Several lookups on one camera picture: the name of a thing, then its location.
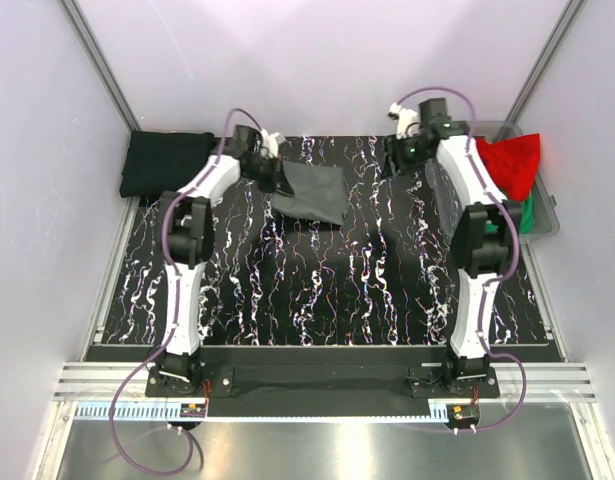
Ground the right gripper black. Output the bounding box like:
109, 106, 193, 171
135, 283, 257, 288
379, 132, 431, 182

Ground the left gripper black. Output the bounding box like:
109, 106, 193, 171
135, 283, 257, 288
242, 153, 292, 197

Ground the grey t shirt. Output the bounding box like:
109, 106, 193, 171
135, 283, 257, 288
272, 162, 348, 226

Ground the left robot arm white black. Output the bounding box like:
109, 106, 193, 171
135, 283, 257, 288
149, 125, 294, 396

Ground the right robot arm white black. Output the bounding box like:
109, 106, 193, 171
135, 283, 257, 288
382, 98, 523, 399

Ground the red t shirt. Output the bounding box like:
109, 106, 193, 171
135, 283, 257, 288
476, 133, 541, 202

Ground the folded black t shirt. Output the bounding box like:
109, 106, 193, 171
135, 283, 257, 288
119, 131, 217, 198

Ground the black marble pattern mat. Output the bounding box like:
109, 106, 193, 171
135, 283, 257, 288
101, 135, 552, 347

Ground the green t shirt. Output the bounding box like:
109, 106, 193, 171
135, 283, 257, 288
518, 193, 535, 235

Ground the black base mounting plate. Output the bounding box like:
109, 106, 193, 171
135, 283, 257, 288
146, 364, 475, 419

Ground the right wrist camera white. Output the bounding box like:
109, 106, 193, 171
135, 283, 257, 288
388, 102, 420, 139

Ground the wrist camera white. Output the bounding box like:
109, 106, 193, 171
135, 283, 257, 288
388, 102, 420, 139
260, 129, 285, 158

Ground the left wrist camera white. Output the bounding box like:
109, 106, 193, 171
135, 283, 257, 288
260, 129, 285, 158

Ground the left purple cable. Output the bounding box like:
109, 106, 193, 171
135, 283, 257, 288
109, 108, 268, 474

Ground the right aluminium corner post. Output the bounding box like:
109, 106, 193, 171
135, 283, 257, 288
496, 0, 588, 140

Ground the aluminium corner post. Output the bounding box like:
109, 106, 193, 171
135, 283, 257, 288
58, 0, 141, 131
496, 0, 588, 140

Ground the white slotted cable duct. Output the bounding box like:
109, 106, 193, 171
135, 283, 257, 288
75, 402, 481, 424

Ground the left aluminium corner post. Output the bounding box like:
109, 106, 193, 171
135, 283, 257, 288
58, 0, 141, 131

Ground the aluminium frame rail front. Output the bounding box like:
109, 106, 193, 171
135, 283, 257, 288
54, 362, 596, 403

